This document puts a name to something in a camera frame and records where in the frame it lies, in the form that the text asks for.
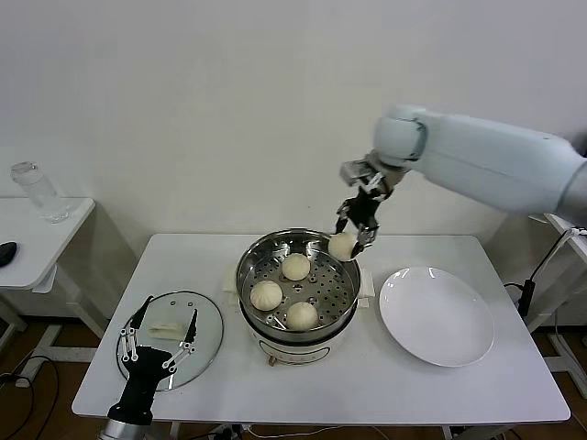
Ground white electric cooker pot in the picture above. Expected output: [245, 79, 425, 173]
[221, 268, 373, 369]

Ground round white plate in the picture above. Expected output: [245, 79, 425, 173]
[378, 267, 495, 367]

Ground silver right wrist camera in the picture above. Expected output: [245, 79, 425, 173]
[338, 158, 376, 187]

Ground black adapter cable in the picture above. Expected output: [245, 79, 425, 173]
[502, 269, 536, 317]

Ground clear plastic water bottle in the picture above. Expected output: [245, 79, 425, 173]
[9, 160, 70, 226]

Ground power strip under table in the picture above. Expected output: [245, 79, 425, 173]
[208, 423, 251, 440]

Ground black floor cable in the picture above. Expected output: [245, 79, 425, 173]
[0, 357, 61, 440]

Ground perforated steel steamer basket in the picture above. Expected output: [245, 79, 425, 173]
[235, 227, 361, 332]

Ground white steamed baozi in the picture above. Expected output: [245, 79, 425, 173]
[327, 232, 358, 262]
[249, 280, 283, 312]
[281, 253, 312, 281]
[286, 301, 320, 332]

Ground white side table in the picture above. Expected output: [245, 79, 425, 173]
[0, 196, 109, 363]

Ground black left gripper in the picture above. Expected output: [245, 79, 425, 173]
[106, 295, 200, 423]

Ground round glass pot lid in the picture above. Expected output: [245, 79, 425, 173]
[116, 289, 225, 391]

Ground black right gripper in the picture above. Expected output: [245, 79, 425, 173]
[334, 190, 382, 261]

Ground white usb cable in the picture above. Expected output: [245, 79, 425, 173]
[534, 226, 587, 279]

